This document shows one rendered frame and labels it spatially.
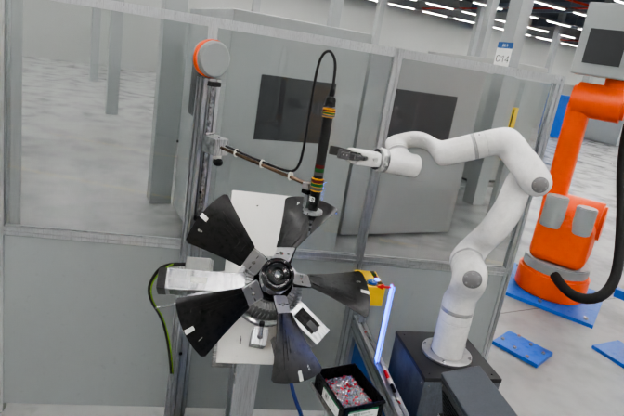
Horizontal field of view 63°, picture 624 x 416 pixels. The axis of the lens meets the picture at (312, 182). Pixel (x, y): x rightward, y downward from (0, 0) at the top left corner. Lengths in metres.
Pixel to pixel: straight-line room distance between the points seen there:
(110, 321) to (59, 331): 0.24
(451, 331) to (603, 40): 3.74
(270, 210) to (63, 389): 1.49
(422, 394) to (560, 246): 3.56
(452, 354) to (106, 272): 1.62
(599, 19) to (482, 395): 4.30
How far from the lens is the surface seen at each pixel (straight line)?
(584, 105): 5.34
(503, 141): 1.82
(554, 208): 5.22
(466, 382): 1.43
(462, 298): 1.93
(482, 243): 1.95
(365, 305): 1.87
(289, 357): 1.77
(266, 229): 2.12
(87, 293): 2.73
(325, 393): 1.91
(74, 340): 2.88
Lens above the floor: 1.98
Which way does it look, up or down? 14 degrees down
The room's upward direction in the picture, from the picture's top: 9 degrees clockwise
